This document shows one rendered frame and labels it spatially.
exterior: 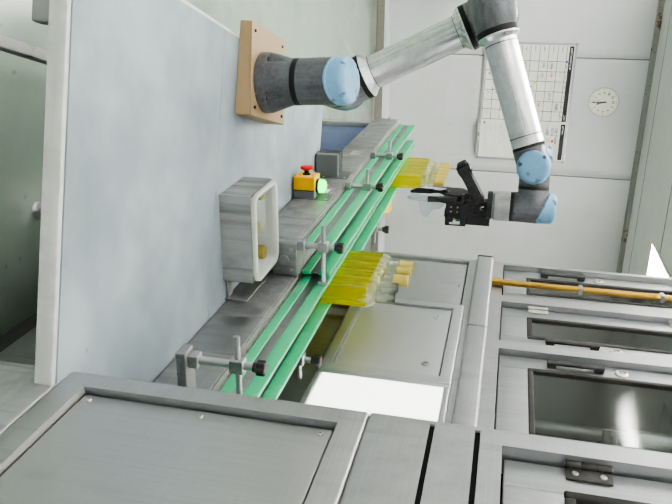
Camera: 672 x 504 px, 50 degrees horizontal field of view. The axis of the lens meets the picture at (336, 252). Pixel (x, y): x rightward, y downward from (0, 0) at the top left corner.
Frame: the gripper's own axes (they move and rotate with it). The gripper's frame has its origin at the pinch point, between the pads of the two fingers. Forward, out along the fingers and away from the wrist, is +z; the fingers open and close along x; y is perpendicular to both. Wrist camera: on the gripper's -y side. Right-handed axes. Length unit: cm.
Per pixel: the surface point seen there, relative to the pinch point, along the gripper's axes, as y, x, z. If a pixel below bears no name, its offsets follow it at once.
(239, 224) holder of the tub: 3.4, -26.0, 38.1
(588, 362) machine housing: 46, 5, -49
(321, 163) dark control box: 10, 61, 40
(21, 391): 7, -98, 47
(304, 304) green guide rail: 25.7, -19.7, 24.1
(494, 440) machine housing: 7, -93, -24
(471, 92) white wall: 63, 591, 17
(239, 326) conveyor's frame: 24, -39, 34
